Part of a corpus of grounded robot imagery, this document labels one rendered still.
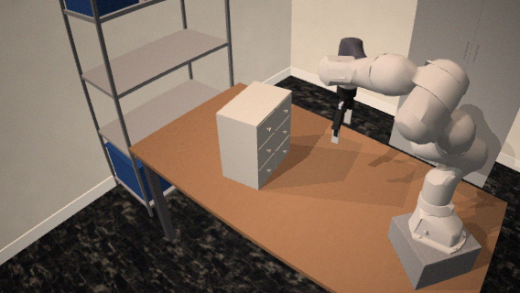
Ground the grey small chest of drawers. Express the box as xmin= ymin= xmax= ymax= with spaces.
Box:
xmin=216 ymin=81 xmax=292 ymax=190

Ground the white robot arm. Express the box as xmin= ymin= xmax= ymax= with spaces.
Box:
xmin=319 ymin=38 xmax=489 ymax=255

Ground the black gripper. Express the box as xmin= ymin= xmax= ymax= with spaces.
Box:
xmin=331 ymin=85 xmax=357 ymax=144

